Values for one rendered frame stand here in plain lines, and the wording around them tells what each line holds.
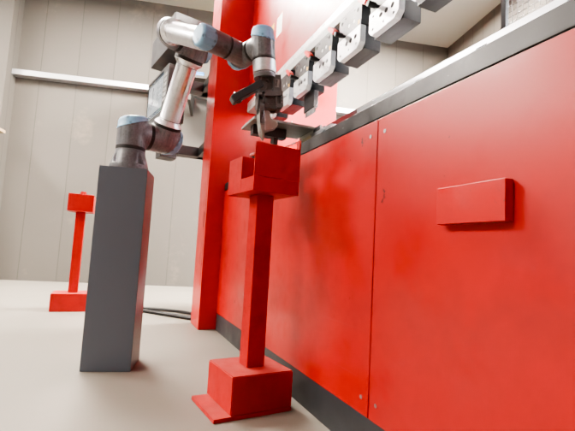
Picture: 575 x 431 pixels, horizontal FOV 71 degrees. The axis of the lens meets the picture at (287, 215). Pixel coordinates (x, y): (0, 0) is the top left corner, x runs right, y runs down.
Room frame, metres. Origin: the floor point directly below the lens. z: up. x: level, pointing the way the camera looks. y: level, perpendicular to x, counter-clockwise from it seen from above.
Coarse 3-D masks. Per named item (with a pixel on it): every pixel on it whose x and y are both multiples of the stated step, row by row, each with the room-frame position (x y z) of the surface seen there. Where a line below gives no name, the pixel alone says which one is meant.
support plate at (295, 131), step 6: (252, 120) 1.55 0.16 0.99; (276, 120) 1.56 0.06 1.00; (246, 126) 1.63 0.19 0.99; (282, 126) 1.61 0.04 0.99; (288, 126) 1.60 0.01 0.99; (294, 126) 1.60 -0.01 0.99; (300, 126) 1.60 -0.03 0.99; (306, 126) 1.61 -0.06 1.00; (288, 132) 1.69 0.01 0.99; (294, 132) 1.68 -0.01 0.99; (300, 132) 1.68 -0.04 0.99; (306, 132) 1.67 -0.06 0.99; (294, 138) 1.77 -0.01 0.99
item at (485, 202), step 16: (448, 192) 0.75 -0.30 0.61; (464, 192) 0.71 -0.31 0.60; (480, 192) 0.68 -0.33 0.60; (496, 192) 0.65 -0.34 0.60; (512, 192) 0.64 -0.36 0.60; (448, 208) 0.74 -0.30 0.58; (464, 208) 0.71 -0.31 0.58; (480, 208) 0.68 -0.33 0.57; (496, 208) 0.65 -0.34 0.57; (512, 208) 0.64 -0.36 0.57; (448, 224) 0.75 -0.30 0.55
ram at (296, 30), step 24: (264, 0) 2.28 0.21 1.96; (288, 0) 1.92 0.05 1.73; (312, 0) 1.65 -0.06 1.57; (336, 0) 1.45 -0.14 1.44; (264, 24) 2.25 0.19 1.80; (288, 24) 1.90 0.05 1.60; (312, 24) 1.64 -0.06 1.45; (336, 24) 1.45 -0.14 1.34; (288, 48) 1.88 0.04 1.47; (312, 48) 1.63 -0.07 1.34
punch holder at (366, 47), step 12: (360, 12) 1.29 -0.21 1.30; (348, 24) 1.36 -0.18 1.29; (360, 24) 1.28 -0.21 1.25; (348, 36) 1.35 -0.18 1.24; (360, 36) 1.28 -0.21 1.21; (348, 48) 1.35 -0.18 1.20; (360, 48) 1.30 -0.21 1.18; (372, 48) 1.31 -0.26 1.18; (348, 60) 1.39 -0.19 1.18; (360, 60) 1.38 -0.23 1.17
